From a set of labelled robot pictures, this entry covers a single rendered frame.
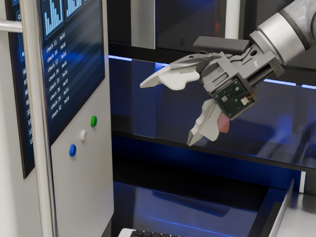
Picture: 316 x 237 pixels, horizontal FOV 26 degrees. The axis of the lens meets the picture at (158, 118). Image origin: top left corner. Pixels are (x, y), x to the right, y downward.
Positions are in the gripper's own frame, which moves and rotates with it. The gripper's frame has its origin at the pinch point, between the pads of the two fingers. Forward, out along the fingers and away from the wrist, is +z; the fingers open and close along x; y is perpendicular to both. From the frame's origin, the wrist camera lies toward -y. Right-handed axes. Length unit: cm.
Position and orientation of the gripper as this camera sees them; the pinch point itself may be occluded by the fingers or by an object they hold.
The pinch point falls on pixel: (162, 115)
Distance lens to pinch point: 111.7
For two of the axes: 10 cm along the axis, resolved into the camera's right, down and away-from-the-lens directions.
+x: 5.3, 6.3, 5.8
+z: -8.1, 5.8, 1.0
